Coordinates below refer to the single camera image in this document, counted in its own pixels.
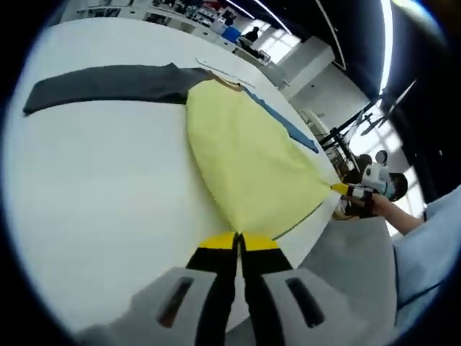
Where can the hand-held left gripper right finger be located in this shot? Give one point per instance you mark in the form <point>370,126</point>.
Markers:
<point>266,263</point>

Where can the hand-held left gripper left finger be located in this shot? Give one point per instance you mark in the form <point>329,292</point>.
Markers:
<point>212,263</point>

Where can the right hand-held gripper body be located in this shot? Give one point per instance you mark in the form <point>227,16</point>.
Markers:
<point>376,178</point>

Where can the yellow grey blue garment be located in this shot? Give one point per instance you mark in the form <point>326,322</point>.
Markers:
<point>245,151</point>

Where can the person's right hand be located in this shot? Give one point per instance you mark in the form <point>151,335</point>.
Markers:
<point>383,207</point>

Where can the black tripod stand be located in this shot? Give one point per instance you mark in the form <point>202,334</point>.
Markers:
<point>338,138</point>

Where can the white desk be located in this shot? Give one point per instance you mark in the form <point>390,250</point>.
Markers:
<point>317,124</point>

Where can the white square pillar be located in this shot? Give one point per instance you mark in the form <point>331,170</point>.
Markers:
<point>309,72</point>

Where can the ceiling strip lights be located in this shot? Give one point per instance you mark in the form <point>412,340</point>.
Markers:
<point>387,43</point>

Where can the white flat strip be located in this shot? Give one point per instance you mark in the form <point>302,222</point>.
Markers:
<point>205,65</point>

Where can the blue storage bin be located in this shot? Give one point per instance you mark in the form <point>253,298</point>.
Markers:
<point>230,35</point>

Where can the long white cabinet counter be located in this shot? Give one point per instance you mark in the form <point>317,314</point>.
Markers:
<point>187,25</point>

